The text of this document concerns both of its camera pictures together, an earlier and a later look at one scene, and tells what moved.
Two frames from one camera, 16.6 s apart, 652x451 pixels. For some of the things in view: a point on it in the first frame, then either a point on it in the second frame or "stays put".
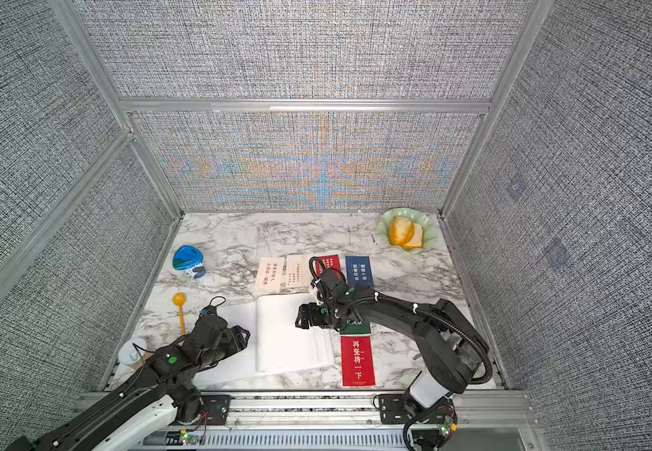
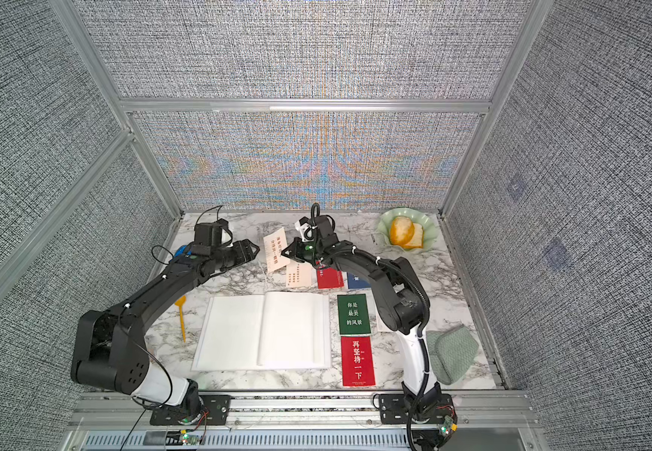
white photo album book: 275,343 stays put
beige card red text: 269,275 -> 274,244
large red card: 357,361 stays put
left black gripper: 237,339 -> 243,250
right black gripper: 312,321 -> 295,251
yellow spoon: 179,299 stays put
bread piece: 403,231 stays put
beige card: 298,272 stays put
